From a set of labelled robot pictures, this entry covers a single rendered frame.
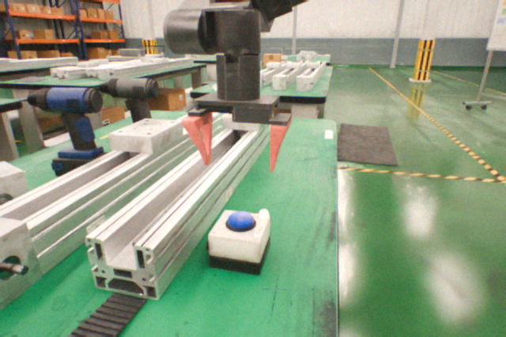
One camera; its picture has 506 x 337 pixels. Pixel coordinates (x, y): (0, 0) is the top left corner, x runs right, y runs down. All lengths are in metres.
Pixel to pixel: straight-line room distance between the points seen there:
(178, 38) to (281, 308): 0.37
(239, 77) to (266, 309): 0.30
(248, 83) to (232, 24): 0.07
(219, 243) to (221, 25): 0.29
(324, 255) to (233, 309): 0.18
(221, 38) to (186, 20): 0.06
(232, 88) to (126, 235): 0.26
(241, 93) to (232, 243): 0.21
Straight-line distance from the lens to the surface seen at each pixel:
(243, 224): 0.49
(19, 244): 0.55
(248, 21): 0.41
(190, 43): 0.45
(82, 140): 0.91
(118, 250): 0.51
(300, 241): 0.58
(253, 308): 0.46
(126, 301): 0.49
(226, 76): 0.41
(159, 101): 4.38
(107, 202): 0.66
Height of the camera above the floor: 1.11
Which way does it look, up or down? 22 degrees down
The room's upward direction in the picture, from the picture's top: straight up
